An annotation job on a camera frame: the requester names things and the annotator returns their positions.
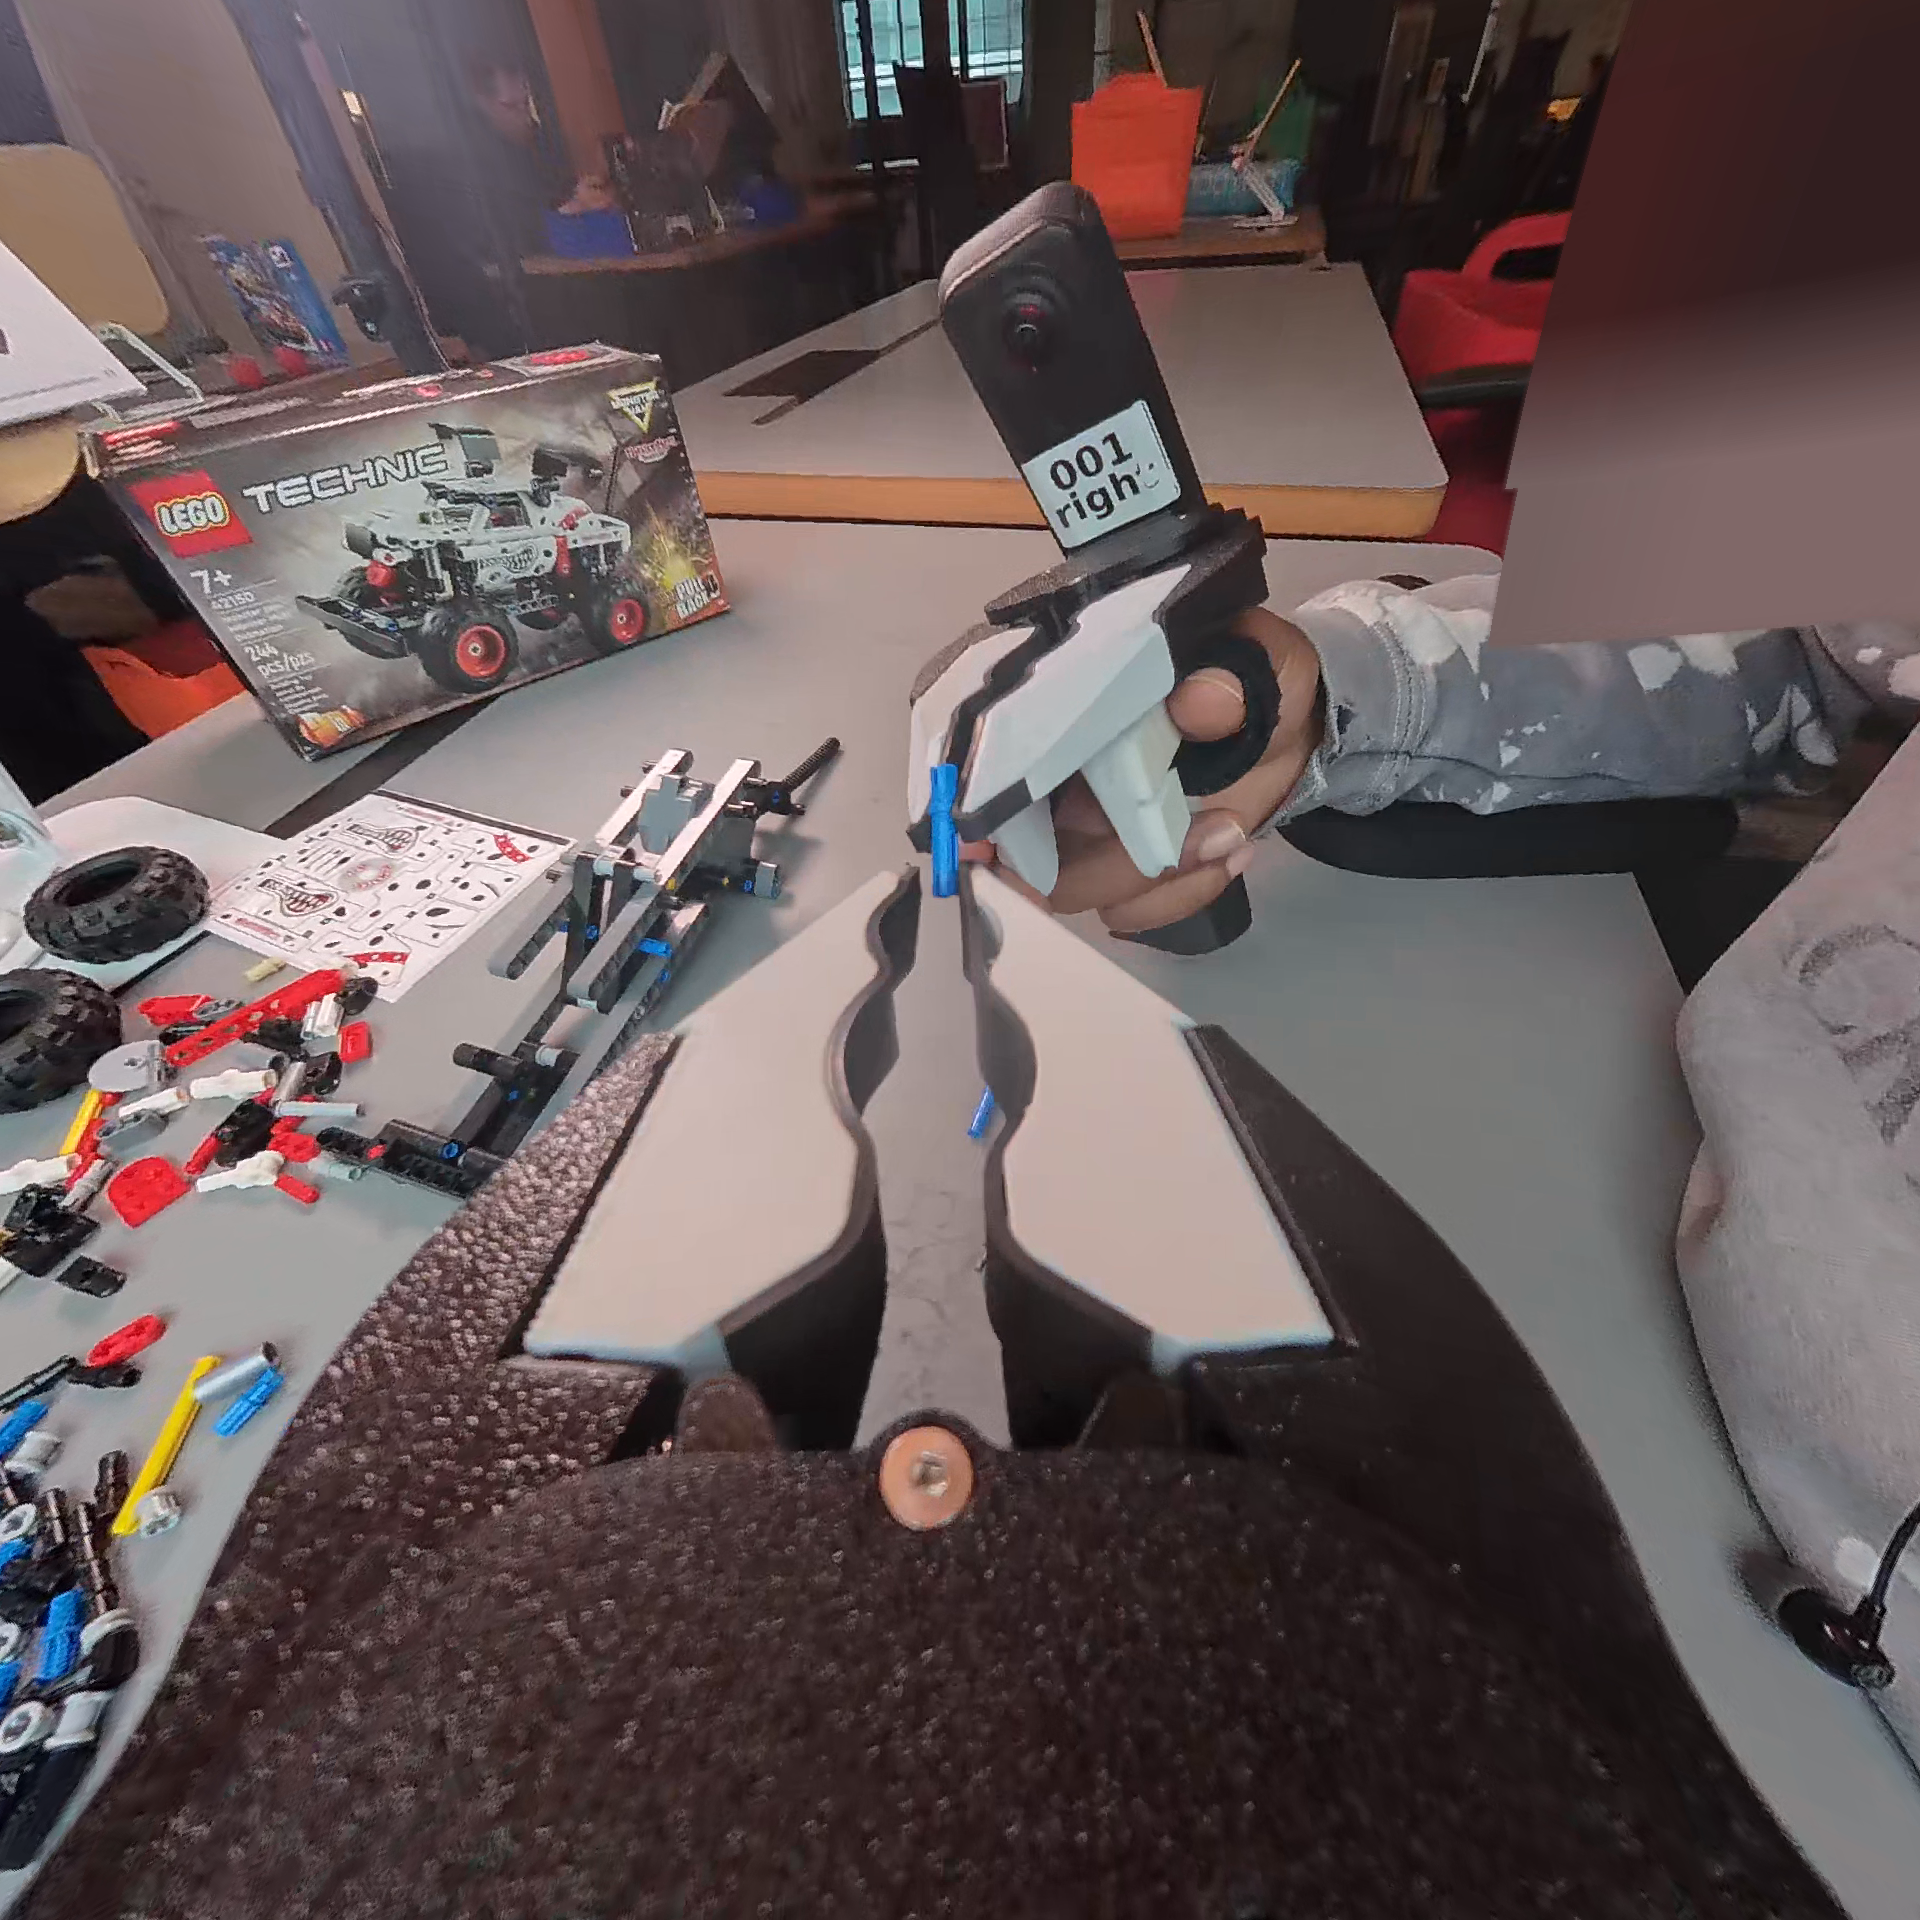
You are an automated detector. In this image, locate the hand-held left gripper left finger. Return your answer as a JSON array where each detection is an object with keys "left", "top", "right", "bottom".
[{"left": 527, "top": 872, "right": 916, "bottom": 1368}]

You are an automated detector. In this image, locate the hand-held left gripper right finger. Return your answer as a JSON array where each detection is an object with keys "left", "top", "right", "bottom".
[{"left": 960, "top": 866, "right": 1339, "bottom": 1368}]

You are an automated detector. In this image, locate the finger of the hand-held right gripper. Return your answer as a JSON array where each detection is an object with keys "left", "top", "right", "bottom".
[
  {"left": 985, "top": 571, "right": 1195, "bottom": 901},
  {"left": 907, "top": 623, "right": 1044, "bottom": 878}
]

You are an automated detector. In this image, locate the grey toy brick chassis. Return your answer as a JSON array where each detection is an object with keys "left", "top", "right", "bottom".
[{"left": 316, "top": 737, "right": 846, "bottom": 1199}]

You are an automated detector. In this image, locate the pile of blue black pins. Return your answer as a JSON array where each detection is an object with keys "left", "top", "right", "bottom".
[{"left": 0, "top": 1317, "right": 290, "bottom": 1866}]

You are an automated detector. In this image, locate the person's right forearm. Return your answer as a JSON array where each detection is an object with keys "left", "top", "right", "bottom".
[{"left": 1290, "top": 571, "right": 1920, "bottom": 818}]

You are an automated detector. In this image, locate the grey desk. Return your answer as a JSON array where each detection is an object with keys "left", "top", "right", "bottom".
[{"left": 0, "top": 516, "right": 1920, "bottom": 1920}]

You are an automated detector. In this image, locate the person's right hand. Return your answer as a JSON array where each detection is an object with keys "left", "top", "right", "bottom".
[{"left": 1027, "top": 600, "right": 1328, "bottom": 931}]

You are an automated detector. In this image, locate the orange plastic crate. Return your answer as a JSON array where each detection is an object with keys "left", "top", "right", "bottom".
[{"left": 1067, "top": 74, "right": 1205, "bottom": 244}]

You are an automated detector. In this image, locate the grey table with wooden edge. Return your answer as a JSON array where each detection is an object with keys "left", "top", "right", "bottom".
[{"left": 676, "top": 262, "right": 1452, "bottom": 546}]

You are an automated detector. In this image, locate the white sticker sheet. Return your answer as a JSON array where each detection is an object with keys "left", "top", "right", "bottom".
[{"left": 201, "top": 794, "right": 569, "bottom": 1002}]

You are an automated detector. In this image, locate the toy truck cardboard box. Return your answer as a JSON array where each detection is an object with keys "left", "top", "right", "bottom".
[{"left": 85, "top": 342, "right": 736, "bottom": 760}]

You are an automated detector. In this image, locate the black toy tyre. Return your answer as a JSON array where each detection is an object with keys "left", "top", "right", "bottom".
[
  {"left": 27, "top": 847, "right": 216, "bottom": 965},
  {"left": 0, "top": 963, "right": 124, "bottom": 1113}
]

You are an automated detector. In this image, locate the building instruction booklet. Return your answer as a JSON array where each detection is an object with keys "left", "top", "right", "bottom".
[{"left": 0, "top": 236, "right": 154, "bottom": 428}]

